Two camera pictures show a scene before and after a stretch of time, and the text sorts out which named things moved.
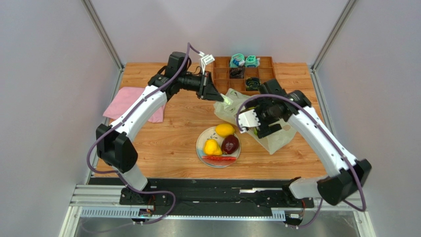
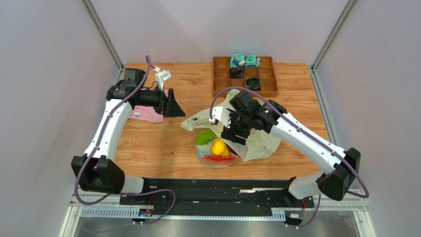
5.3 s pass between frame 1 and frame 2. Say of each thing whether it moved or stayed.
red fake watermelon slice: stayed
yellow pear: moved
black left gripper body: moved
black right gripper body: moved
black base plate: stayed
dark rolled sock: stayed
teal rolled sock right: stayed
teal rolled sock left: stayed
